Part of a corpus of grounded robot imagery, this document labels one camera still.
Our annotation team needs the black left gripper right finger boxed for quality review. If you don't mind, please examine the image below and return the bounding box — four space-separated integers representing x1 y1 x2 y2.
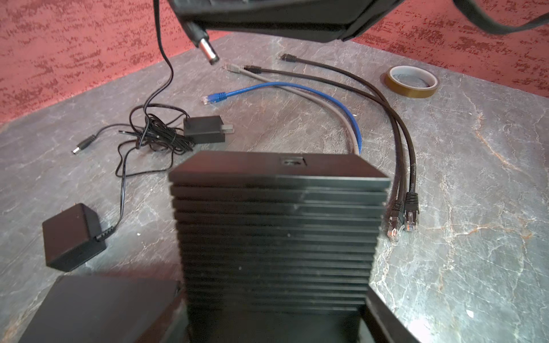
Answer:
362 287 419 343

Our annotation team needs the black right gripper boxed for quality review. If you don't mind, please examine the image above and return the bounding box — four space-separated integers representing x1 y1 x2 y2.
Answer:
170 0 401 43

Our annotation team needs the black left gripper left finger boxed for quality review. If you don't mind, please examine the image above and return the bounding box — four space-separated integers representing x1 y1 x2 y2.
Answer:
145 291 189 342

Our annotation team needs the black network switch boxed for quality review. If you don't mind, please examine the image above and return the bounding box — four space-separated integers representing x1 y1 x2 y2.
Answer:
169 151 391 342

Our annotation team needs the black power adapter with cable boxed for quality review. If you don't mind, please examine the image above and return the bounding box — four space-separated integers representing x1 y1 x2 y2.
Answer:
72 103 234 154

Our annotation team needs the black calculator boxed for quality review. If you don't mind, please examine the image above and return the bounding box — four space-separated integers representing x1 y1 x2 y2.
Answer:
20 276 180 342

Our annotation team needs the brown tape roll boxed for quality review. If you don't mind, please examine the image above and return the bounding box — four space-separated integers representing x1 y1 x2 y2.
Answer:
383 65 440 99

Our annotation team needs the grey ethernet cable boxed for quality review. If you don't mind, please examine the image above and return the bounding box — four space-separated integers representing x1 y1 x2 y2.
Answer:
222 63 360 155

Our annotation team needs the blue ethernet cable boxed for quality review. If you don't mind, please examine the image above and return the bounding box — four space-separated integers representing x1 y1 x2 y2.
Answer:
201 81 363 154

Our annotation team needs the black power adapter near switch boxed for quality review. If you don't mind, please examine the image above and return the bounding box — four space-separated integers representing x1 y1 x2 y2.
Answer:
41 0 220 273

